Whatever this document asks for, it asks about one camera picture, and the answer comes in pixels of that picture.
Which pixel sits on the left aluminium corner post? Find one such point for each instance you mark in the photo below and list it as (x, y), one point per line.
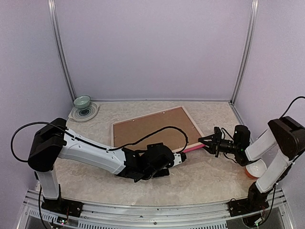
(60, 49)

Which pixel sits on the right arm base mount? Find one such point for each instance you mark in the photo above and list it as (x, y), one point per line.
(255, 201)

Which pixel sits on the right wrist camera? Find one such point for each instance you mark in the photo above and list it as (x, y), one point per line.
(241, 137)

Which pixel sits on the right aluminium corner post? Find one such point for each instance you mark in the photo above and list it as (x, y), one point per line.
(246, 51)

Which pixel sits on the wooden picture frame pink edge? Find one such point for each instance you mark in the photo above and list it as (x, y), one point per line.
(188, 133)

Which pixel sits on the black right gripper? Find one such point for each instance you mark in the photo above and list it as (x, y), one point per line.
(214, 147)

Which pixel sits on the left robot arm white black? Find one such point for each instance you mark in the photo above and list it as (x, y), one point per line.
(55, 140)

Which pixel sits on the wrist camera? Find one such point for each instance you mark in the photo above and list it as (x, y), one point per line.
(159, 156)
(241, 137)

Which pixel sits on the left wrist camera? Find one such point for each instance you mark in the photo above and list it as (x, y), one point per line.
(159, 156)

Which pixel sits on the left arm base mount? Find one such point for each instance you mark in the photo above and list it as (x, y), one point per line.
(63, 206)

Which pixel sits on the aluminium front rail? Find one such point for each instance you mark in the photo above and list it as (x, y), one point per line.
(215, 215)

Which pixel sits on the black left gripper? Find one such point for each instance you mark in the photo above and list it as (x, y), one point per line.
(165, 173)

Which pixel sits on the pale green patterned plate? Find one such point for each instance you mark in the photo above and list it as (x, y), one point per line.
(83, 115)

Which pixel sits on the green ceramic bowl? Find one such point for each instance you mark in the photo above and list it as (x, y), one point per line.
(82, 102)

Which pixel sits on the orange white bowl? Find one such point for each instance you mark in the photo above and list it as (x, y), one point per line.
(256, 169)

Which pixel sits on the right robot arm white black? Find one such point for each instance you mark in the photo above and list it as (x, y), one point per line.
(284, 137)

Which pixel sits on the aluminium corner post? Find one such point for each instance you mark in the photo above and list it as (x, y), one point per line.
(246, 51)
(60, 49)

